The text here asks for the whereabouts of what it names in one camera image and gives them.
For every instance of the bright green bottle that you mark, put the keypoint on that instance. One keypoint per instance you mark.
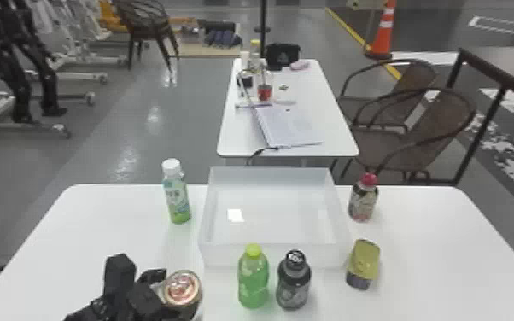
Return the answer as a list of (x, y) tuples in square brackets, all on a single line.
[(253, 282)]

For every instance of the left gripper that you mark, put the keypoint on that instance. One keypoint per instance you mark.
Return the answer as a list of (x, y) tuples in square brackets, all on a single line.
[(144, 301)]

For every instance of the dark side table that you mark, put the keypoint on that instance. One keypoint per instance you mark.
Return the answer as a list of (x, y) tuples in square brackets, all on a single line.
[(508, 67)]

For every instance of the bottle with pink cap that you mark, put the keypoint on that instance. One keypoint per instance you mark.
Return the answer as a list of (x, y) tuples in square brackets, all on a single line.
[(363, 201)]

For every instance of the red can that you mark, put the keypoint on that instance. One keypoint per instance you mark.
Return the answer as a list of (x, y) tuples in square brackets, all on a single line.
[(182, 287)]

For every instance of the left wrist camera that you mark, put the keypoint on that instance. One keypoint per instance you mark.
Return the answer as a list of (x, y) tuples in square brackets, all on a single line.
[(119, 275)]

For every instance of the brown wicker chair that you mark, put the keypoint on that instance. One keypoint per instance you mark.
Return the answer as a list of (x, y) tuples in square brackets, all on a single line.
[(142, 15), (423, 130), (418, 74)]

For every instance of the light green bottle white cap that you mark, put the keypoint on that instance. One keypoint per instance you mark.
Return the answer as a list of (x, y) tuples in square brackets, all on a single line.
[(176, 197)]

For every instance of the black bottle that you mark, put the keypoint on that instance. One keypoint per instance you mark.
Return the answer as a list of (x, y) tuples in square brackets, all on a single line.
[(293, 284)]

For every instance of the black post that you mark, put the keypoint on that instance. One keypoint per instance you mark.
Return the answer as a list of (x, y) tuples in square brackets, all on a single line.
[(263, 22)]

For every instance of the orange cone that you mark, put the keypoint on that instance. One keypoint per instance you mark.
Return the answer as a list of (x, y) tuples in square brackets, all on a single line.
[(383, 31)]

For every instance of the red cup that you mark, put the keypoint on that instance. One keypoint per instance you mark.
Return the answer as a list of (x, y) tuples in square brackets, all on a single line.
[(264, 92)]

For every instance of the clear bottle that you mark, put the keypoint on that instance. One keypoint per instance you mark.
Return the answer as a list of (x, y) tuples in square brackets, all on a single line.
[(255, 54)]

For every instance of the white notebook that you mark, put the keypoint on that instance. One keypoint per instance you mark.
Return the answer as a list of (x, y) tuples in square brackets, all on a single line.
[(286, 125)]

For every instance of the yellow can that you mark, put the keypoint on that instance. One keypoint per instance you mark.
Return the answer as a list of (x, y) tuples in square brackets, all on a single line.
[(363, 262)]

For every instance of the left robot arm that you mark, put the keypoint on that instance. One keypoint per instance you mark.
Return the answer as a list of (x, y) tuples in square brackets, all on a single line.
[(87, 313)]

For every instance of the black bag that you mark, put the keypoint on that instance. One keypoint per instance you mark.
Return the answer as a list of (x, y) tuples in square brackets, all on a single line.
[(282, 55)]

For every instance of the clear box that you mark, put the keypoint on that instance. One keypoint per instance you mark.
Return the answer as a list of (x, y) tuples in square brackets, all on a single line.
[(275, 215)]

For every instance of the white side table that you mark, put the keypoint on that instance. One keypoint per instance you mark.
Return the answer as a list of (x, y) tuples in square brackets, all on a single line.
[(320, 96)]

